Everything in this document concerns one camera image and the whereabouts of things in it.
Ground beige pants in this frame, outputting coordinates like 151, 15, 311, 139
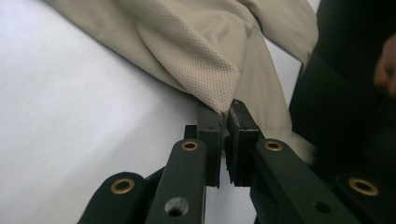
45, 0, 320, 166

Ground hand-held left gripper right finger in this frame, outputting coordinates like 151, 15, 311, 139
224, 98, 362, 224

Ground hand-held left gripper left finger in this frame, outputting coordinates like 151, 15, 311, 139
144, 102, 225, 224

